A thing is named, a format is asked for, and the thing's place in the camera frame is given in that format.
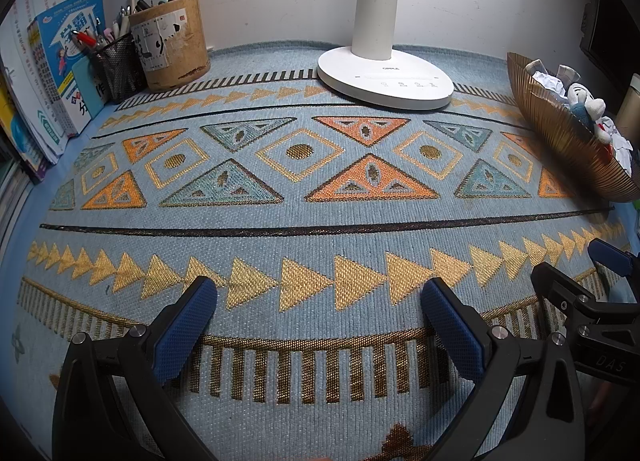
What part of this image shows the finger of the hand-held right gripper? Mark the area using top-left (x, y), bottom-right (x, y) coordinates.
top-left (531, 262), bottom-right (608, 325)
top-left (587, 238), bottom-right (638, 279)

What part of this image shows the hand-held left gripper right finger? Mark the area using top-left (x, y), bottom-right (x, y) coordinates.
top-left (421, 277), bottom-right (586, 461)

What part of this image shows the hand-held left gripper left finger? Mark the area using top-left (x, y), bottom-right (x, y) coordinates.
top-left (50, 275), bottom-right (221, 461)

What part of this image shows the amber ribbed glass bowl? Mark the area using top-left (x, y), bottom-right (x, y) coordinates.
top-left (506, 52), bottom-right (640, 203)

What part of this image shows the blue plaid cloth doll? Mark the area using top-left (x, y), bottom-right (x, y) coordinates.
top-left (566, 82), bottom-right (616, 144)

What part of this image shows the patterned blue woven mat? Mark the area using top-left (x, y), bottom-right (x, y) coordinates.
top-left (15, 38), bottom-right (633, 461)

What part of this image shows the dark monitor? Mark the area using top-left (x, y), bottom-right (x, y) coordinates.
top-left (580, 0), bottom-right (640, 92)

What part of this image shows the teal small notebook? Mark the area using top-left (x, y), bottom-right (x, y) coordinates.
top-left (72, 58), bottom-right (111, 122)

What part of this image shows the black mesh pen holder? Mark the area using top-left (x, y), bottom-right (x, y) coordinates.
top-left (90, 31), bottom-right (148, 103)

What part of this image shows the bamboo pen holder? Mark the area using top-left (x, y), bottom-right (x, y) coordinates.
top-left (129, 0), bottom-right (211, 93)

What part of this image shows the yellow cover book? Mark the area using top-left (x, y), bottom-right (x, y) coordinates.
top-left (0, 66), bottom-right (46, 182)

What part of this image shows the blue cover workbook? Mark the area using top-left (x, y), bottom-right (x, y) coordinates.
top-left (37, 0), bottom-right (108, 137)

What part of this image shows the bunch of colourful pens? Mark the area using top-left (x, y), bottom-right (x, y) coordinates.
top-left (70, 16), bottom-right (131, 54)

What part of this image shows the white desk lamp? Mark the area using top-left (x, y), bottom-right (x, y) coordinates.
top-left (316, 0), bottom-right (455, 110)

